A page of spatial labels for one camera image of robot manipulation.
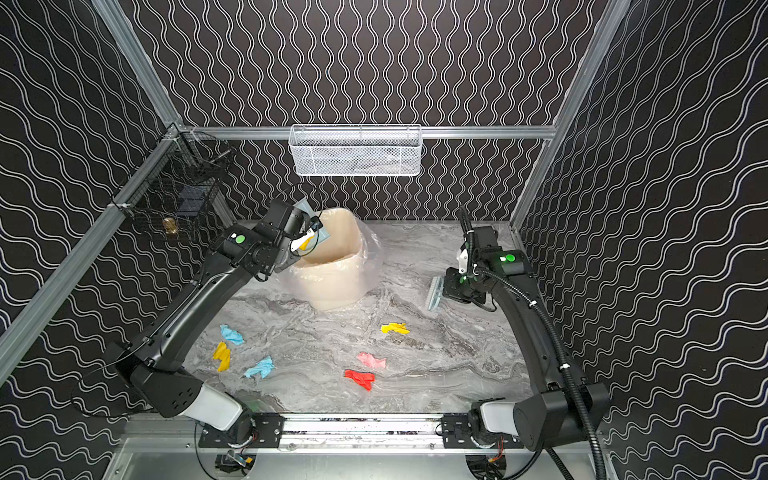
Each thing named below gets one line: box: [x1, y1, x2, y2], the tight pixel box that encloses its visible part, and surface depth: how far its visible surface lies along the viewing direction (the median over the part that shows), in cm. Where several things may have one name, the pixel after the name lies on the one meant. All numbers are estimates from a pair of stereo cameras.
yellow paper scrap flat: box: [381, 322, 410, 334], surface depth 94 cm
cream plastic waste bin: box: [289, 208, 366, 310], surface depth 82 cm
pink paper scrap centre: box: [356, 352, 387, 369], surface depth 87 cm
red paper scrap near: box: [343, 369, 375, 392], surface depth 85 cm
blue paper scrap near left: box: [244, 355, 277, 379], surface depth 85 cm
